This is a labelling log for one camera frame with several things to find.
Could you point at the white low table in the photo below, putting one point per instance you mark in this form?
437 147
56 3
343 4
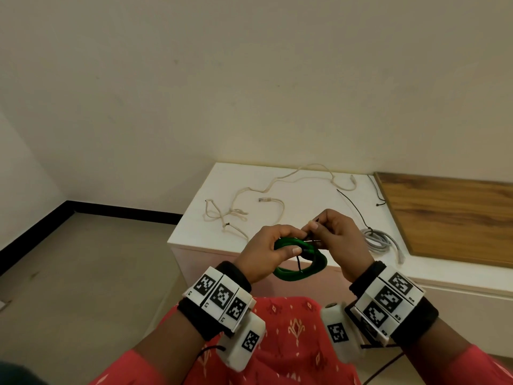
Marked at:
200 232

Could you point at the wooden board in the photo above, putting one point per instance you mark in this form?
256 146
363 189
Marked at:
453 220

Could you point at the white marker cube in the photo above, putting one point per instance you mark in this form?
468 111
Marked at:
340 332

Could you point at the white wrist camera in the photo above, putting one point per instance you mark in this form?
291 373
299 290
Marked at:
244 344

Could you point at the person's right forearm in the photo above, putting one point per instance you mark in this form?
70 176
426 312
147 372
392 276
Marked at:
449 356

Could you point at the person's left forearm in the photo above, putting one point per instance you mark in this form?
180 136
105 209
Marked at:
160 352

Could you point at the person's left hand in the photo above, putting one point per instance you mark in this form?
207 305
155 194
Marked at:
260 252

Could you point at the person's right hand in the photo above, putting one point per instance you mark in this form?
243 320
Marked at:
344 244

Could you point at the black baseboard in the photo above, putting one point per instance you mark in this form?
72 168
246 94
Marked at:
120 212

